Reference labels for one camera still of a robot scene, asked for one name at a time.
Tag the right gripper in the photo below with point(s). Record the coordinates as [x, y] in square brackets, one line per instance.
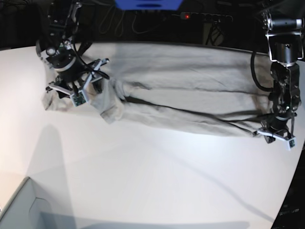
[78, 77]

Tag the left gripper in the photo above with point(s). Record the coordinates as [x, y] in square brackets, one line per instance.
[275, 127]

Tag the grey t-shirt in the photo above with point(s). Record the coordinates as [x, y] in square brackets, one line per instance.
[187, 88]

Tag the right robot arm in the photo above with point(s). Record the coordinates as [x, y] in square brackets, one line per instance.
[57, 50]

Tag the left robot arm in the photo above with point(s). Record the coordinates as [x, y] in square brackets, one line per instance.
[284, 25]

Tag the blue bin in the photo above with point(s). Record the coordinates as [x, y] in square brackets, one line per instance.
[148, 4]

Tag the black power strip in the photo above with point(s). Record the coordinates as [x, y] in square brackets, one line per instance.
[206, 17]

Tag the white box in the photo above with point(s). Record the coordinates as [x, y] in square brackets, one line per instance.
[33, 207]

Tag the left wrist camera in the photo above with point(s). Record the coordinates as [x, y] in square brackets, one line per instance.
[291, 143]

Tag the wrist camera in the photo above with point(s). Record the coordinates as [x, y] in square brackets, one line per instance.
[80, 98]
[291, 143]

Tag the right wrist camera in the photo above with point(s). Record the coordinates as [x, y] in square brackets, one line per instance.
[80, 98]

